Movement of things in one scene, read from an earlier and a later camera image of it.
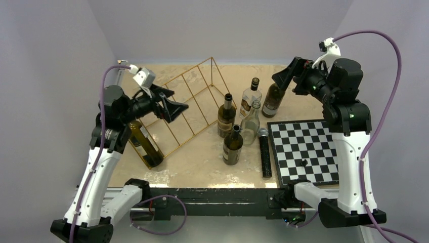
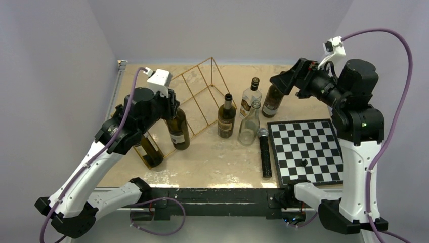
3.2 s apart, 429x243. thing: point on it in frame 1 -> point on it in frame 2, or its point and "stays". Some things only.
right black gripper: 300,67 stays
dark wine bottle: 232,144 -> 179,130
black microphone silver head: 265,159 stays
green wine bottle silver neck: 226,117 stays
